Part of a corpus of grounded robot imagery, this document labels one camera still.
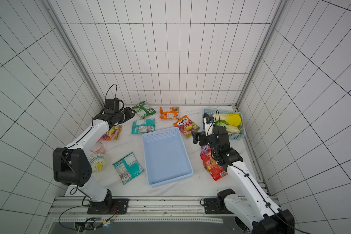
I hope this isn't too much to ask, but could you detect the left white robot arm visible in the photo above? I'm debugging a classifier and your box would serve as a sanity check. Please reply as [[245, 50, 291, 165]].
[[53, 107, 136, 214]]

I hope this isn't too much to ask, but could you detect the wiring bundle under rail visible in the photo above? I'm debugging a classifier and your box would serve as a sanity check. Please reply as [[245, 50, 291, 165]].
[[58, 204, 119, 233]]

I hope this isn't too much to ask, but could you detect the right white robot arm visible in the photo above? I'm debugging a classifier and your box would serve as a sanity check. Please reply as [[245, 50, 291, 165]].
[[192, 126, 295, 234]]

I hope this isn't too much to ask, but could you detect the lemon blackcurrant Fox's candy bag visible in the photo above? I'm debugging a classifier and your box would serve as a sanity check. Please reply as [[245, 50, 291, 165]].
[[99, 125, 122, 141]]

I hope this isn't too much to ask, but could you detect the large light blue basket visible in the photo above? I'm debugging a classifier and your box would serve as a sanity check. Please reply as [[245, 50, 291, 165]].
[[142, 127, 194, 187]]

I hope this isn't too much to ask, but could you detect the yellow toy cabbage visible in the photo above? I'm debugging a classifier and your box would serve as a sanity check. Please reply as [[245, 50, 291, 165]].
[[213, 113, 242, 127]]

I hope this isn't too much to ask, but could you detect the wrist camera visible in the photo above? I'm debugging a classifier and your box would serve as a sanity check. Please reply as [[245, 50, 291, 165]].
[[203, 113, 215, 135], [104, 97, 121, 115]]

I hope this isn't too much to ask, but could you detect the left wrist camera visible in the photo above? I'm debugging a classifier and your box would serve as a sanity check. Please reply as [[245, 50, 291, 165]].
[[104, 97, 121, 115]]

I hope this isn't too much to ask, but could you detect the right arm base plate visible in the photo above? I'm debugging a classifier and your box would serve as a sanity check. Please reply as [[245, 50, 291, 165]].
[[201, 198, 228, 215]]

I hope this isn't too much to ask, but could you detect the green Fox's candy bag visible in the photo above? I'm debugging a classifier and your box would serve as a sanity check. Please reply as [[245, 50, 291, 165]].
[[132, 101, 157, 119]]

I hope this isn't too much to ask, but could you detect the red gummy candy bag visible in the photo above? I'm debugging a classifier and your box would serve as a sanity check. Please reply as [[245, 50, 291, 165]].
[[200, 152, 227, 181]]

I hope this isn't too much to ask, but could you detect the teal candy bag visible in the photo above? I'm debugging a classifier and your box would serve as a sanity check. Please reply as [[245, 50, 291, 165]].
[[132, 119, 155, 135], [113, 152, 144, 185]]

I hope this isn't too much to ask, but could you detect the orange Fox's fruits candy bag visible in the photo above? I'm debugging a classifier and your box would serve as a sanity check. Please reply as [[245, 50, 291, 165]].
[[174, 115, 199, 138]]

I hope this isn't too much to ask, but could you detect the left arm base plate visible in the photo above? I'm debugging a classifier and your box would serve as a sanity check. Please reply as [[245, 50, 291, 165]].
[[87, 198, 129, 215]]

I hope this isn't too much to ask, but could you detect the orange candy bag back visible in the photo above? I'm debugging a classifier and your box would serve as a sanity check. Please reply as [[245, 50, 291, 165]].
[[160, 107, 180, 120]]

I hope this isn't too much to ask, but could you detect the pink plastic cup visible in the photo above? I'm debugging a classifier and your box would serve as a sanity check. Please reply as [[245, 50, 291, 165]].
[[90, 141, 106, 154]]

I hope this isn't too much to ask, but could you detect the green toy cabbage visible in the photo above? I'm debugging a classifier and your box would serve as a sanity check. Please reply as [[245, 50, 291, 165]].
[[215, 120, 240, 134]]

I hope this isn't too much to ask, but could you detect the aluminium mounting rail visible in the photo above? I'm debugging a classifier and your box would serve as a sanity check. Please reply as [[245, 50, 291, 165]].
[[48, 195, 283, 224]]

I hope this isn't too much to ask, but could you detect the purple Fox's berries candy bag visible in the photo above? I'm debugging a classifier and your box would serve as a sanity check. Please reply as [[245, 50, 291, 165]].
[[200, 145, 212, 157]]

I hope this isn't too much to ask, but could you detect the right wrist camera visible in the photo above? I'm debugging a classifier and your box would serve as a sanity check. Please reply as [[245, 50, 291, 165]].
[[203, 113, 215, 135]]

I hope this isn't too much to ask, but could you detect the small teal vegetable basket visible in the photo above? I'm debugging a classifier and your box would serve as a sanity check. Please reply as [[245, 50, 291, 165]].
[[202, 109, 246, 140]]

